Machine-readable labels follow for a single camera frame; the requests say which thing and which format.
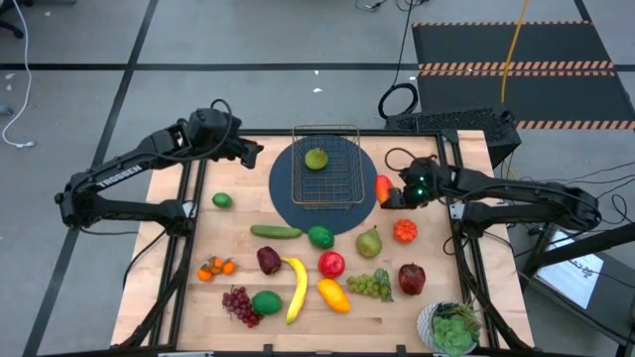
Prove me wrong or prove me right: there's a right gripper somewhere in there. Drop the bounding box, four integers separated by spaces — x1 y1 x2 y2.
381 158 449 210

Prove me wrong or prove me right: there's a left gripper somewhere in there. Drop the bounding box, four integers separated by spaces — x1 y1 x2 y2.
190 108 265 171

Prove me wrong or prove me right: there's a red orange mango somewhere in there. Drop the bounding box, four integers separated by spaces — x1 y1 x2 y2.
373 174 395 206

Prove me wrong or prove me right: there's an orange bell pepper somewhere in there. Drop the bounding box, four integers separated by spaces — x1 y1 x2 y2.
393 218 419 245

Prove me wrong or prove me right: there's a green pear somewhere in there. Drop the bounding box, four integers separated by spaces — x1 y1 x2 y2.
354 225 384 260

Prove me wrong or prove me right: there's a green cucumber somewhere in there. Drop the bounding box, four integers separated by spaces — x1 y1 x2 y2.
249 224 304 241

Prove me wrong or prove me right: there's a large green lime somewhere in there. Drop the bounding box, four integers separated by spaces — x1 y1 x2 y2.
307 225 336 251
251 290 284 316

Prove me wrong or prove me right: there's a dark red apple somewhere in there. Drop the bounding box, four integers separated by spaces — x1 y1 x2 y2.
398 262 427 297

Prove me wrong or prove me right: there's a green grape bunch with leaf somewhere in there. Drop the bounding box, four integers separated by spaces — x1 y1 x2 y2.
345 268 395 303

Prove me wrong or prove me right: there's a pink red apple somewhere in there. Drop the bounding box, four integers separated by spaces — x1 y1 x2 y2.
317 250 346 280

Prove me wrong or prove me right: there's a dark purple bell pepper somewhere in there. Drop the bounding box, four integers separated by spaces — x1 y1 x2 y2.
256 245 283 277

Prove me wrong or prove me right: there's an orange mandarin cluster with leaves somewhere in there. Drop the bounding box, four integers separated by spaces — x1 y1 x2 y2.
196 255 237 284

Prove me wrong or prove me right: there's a yellow orange mango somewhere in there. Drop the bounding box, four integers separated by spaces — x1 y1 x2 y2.
317 278 352 314

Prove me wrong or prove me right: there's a yellow banana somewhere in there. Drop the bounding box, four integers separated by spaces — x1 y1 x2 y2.
280 256 310 326

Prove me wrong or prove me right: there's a round dark blue placemat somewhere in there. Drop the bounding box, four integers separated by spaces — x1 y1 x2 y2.
268 134 379 236

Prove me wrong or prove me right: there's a black perforated computer case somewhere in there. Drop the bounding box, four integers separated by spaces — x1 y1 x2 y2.
384 106 523 170

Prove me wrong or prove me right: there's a succulent in white pot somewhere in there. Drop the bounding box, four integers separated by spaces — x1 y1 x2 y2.
416 300 482 357

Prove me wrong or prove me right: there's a red grape bunch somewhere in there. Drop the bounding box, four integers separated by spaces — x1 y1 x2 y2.
221 285 264 329

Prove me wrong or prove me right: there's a black hazard striped floor mat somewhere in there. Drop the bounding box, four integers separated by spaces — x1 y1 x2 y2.
410 20 635 131

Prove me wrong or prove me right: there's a white screen panel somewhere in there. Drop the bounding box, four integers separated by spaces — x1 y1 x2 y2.
534 228 605 311

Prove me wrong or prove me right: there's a black metal stand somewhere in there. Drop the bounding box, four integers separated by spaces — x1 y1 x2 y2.
515 220 635 348

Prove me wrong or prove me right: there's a black office chair base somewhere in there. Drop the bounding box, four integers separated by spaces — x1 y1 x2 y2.
0 0 26 40

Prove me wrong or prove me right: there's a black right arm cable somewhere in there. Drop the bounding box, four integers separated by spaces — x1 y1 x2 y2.
384 146 438 175

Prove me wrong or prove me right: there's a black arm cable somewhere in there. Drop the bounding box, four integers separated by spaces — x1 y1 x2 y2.
384 146 438 175
148 97 235 165

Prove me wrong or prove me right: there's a metal wire basket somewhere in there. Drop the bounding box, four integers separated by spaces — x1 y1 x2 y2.
290 123 366 211

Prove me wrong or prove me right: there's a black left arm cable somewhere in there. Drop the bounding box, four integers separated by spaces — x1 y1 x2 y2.
148 97 235 165

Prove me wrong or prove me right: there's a black aluminium table frame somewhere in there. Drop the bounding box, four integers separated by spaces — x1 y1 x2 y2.
111 127 532 357

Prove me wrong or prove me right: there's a black coiled floor cable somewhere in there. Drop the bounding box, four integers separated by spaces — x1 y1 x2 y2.
377 0 421 120

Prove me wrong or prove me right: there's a yellow hanging cable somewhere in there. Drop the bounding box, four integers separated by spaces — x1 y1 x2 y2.
499 0 532 104

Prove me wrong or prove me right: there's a white floor cable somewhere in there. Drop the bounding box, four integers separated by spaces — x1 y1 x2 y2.
0 0 38 149

